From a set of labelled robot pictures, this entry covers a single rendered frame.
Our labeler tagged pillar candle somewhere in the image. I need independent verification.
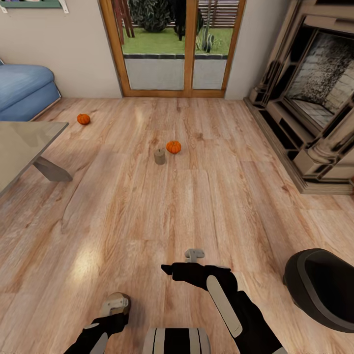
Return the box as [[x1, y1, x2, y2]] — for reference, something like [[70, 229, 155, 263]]
[[154, 149, 166, 165], [106, 293, 131, 315]]

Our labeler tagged cauldron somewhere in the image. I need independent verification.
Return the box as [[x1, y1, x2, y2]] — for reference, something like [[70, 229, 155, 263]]
[[283, 248, 354, 333]]

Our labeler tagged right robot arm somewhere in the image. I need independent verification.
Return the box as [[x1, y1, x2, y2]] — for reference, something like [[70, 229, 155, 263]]
[[161, 249, 289, 354]]

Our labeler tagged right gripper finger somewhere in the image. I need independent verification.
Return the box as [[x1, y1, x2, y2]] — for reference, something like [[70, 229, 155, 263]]
[[161, 264, 173, 275]]

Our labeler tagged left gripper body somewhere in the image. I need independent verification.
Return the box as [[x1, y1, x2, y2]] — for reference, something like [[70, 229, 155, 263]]
[[93, 313, 124, 338]]

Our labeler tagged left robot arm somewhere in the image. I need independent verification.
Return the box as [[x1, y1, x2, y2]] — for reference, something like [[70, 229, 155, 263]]
[[64, 298, 129, 354]]

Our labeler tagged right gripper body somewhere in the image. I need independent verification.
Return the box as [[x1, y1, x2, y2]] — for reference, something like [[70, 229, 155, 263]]
[[172, 263, 201, 286]]

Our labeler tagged pumpkin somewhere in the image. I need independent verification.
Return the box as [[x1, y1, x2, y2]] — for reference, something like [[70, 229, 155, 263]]
[[166, 141, 181, 154], [77, 114, 90, 124]]

